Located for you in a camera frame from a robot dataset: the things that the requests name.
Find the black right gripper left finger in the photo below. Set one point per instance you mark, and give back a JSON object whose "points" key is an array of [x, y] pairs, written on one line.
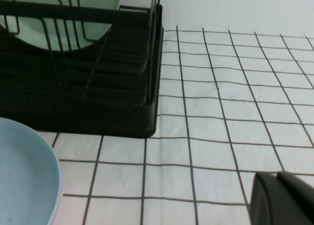
{"points": [[269, 205]]}

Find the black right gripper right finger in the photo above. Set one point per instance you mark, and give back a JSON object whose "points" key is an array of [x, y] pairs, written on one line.
{"points": [[299, 188]]}

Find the light blue plate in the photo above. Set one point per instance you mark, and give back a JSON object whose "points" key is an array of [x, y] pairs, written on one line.
{"points": [[24, 173]]}

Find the mint green plate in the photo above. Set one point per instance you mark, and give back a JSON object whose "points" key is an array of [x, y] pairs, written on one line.
{"points": [[32, 31]]}

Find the white grid tablecloth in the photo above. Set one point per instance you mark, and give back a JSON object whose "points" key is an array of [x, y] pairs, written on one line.
{"points": [[220, 136]]}

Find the black plastic drain tray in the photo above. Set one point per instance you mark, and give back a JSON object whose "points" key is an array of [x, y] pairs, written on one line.
{"points": [[98, 122]]}

